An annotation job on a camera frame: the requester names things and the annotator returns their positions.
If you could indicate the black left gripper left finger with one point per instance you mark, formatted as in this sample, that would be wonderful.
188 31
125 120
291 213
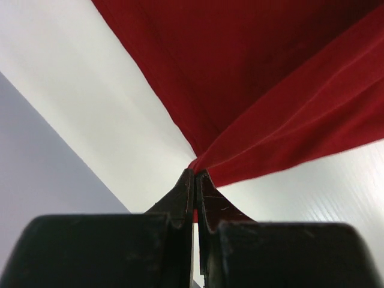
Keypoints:
152 249

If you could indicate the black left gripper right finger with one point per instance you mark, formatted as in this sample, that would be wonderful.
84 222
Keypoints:
236 251

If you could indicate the dark red t-shirt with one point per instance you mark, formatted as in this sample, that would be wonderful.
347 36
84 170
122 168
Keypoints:
257 87

